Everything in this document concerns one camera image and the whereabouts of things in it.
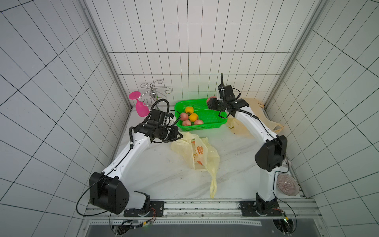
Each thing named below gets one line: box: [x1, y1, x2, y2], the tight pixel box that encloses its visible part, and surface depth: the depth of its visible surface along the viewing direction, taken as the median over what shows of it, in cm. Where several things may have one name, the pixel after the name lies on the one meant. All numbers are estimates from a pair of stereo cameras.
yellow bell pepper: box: [185, 106, 194, 115], surface depth 113 cm
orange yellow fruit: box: [189, 113, 199, 122], surface depth 109 cm
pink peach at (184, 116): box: [180, 112, 189, 121], surface depth 109 cm
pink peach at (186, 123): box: [182, 119, 192, 126], surface depth 102 cm
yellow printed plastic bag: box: [170, 131, 221, 198], surface depth 79 cm
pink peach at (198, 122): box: [194, 119, 204, 125], surface depth 106 cm
